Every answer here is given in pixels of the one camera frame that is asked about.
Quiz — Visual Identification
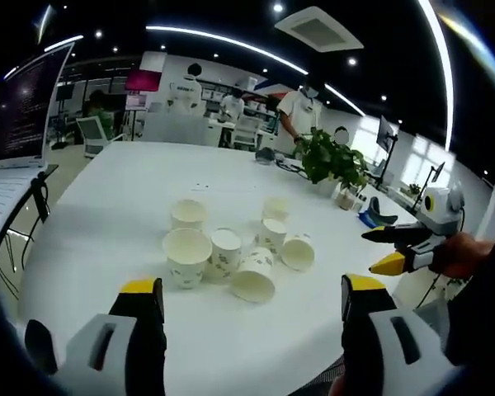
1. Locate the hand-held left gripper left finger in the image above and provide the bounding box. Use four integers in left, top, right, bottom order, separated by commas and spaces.
53, 277, 167, 396

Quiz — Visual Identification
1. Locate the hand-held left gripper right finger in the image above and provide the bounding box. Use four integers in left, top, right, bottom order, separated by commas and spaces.
340, 274, 455, 396

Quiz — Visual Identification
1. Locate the group of paper cups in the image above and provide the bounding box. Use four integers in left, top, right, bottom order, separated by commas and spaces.
163, 196, 316, 304

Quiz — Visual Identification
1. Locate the person's right hand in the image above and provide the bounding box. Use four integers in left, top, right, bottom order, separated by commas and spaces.
430, 231, 495, 278

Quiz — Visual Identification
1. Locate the blue and black holder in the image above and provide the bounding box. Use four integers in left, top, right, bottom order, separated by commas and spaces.
357, 196, 399, 228

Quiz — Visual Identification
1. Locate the small screen on stand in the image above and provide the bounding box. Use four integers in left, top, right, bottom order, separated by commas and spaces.
412, 161, 447, 211

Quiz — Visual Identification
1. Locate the glass jar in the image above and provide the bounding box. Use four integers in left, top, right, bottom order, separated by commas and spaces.
336, 185, 362, 212

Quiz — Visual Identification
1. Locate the black monitor on stand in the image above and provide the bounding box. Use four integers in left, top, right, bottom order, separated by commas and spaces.
375, 115, 400, 189

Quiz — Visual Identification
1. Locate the green potted plant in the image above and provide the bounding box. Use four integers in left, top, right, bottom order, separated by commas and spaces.
293, 128, 370, 197

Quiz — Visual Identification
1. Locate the white table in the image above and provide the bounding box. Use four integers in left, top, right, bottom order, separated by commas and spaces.
18, 140, 438, 375

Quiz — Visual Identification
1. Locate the small black device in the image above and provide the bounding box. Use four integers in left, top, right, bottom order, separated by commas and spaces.
254, 147, 276, 167

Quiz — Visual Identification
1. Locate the white office chair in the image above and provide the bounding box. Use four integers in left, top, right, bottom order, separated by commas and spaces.
75, 115, 111, 158

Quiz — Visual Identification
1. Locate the ceiling air vent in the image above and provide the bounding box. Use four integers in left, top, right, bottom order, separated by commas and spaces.
274, 6, 365, 53

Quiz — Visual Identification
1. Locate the white humanoid figure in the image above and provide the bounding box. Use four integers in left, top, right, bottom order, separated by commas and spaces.
166, 63, 204, 117

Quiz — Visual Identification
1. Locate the white laptop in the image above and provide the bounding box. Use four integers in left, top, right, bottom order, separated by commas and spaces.
0, 40, 76, 265

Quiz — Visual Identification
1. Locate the bundle of dark cables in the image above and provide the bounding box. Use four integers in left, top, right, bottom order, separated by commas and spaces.
275, 153, 311, 179

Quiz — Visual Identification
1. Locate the black cable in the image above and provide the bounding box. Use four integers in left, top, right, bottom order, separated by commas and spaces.
0, 176, 51, 298

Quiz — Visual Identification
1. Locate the pink wall sign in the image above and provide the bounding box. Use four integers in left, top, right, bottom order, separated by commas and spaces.
125, 68, 163, 93

